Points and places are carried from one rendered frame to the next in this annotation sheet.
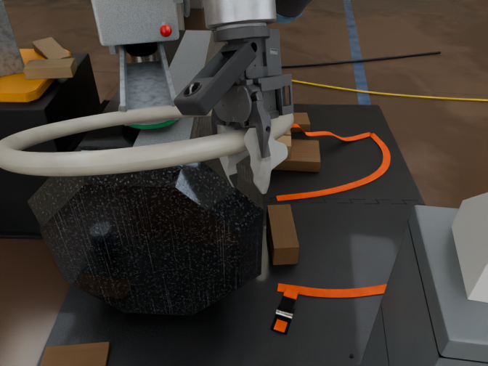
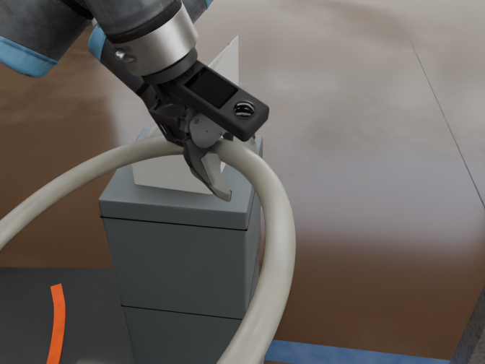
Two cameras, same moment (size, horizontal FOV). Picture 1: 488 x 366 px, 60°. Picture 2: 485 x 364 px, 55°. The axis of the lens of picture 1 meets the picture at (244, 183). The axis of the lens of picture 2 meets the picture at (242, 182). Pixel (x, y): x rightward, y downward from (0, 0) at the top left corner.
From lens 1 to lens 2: 0.70 m
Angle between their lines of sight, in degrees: 68
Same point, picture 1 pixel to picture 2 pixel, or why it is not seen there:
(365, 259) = (9, 345)
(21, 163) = (272, 327)
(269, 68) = not seen: hidden behind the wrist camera
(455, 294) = (206, 199)
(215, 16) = (184, 45)
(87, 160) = (291, 232)
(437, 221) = (125, 190)
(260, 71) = not seen: hidden behind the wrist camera
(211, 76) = (236, 91)
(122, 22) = not seen: outside the picture
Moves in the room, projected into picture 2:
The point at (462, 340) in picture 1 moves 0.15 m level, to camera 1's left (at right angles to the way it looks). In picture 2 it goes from (246, 206) to (247, 246)
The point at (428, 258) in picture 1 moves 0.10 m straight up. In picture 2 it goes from (167, 205) to (163, 173)
